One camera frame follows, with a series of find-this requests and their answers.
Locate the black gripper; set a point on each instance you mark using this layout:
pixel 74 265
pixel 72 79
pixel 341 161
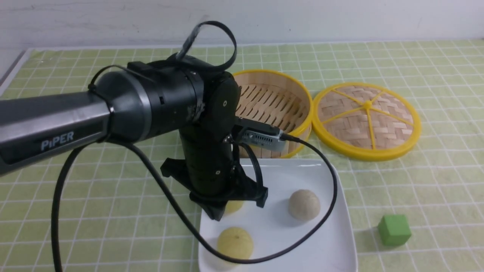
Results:
pixel 213 184

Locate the green checkered tablecloth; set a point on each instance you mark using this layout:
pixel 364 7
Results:
pixel 114 217

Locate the beige steamed bun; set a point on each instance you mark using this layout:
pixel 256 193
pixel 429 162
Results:
pixel 304 205

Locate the yellow-rimmed bamboo steamer basket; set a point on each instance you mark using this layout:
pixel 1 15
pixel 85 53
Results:
pixel 276 99

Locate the green foam cube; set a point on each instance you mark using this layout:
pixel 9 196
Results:
pixel 394 230

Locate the woven bamboo steamer lid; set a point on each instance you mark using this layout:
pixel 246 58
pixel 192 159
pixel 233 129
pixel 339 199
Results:
pixel 365 122

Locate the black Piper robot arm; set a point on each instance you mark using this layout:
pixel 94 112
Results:
pixel 133 104

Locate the white square plate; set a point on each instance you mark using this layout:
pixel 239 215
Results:
pixel 272 228

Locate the yellow steamed bun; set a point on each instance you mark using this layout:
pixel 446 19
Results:
pixel 235 242
pixel 233 206

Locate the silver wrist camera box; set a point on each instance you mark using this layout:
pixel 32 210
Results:
pixel 258 134

